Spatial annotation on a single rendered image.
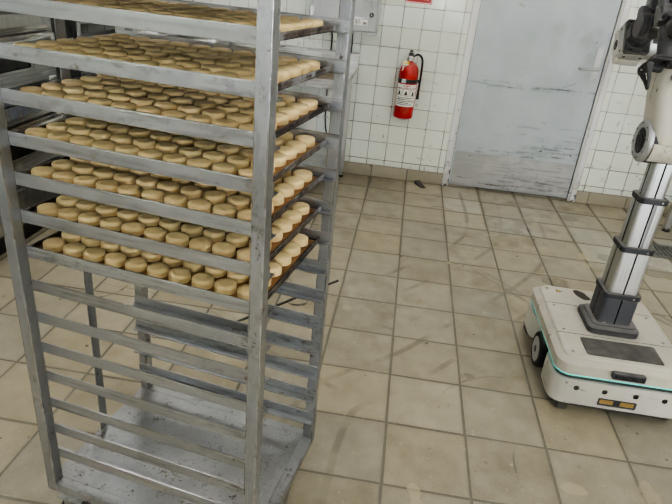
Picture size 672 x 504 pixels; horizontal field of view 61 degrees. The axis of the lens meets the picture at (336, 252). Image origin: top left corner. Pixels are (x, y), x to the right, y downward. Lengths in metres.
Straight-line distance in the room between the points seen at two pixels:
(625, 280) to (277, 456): 1.56
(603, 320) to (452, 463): 0.93
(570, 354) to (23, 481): 1.99
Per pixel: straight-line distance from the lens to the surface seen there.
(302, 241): 1.52
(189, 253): 1.24
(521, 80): 4.87
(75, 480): 1.93
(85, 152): 1.31
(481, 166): 4.98
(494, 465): 2.25
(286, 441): 1.96
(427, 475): 2.14
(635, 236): 2.56
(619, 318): 2.70
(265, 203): 1.08
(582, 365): 2.48
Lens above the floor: 1.52
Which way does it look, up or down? 26 degrees down
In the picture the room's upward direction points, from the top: 6 degrees clockwise
